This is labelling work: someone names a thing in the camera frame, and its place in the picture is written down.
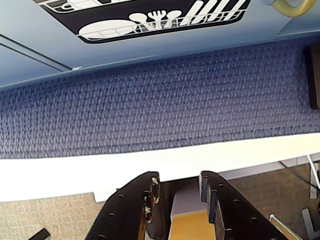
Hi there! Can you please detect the silver metal table leg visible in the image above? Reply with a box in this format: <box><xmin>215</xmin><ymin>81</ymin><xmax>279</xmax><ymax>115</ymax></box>
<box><xmin>308</xmin><ymin>154</ymin><xmax>320</xmax><ymax>201</ymax></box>

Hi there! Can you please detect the light blue toy kitchen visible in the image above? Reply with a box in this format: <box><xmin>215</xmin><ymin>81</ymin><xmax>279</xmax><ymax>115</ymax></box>
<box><xmin>0</xmin><ymin>0</ymin><xmax>320</xmax><ymax>89</ymax></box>

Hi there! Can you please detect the yellow grey block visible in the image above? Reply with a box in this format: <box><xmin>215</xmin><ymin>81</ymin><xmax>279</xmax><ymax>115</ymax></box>
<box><xmin>167</xmin><ymin>191</ymin><xmax>210</xmax><ymax>240</ymax></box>

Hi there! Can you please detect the dishwasher print cabinet door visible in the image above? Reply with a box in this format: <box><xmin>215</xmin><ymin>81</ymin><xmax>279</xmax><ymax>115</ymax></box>
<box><xmin>0</xmin><ymin>0</ymin><xmax>320</xmax><ymax>73</ymax></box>

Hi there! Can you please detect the dark brown panel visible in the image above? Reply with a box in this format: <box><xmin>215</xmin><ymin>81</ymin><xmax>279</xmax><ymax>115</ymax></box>
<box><xmin>306</xmin><ymin>43</ymin><xmax>320</xmax><ymax>110</ymax></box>

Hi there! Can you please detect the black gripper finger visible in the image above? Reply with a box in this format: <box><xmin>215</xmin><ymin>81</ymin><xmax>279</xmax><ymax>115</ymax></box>
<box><xmin>198</xmin><ymin>170</ymin><xmax>292</xmax><ymax>240</ymax></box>
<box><xmin>84</xmin><ymin>170</ymin><xmax>162</xmax><ymax>240</ymax></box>

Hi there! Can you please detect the gold dishwasher door handle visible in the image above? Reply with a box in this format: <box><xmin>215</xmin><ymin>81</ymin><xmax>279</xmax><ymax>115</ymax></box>
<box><xmin>271</xmin><ymin>0</ymin><xmax>311</xmax><ymax>18</ymax></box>

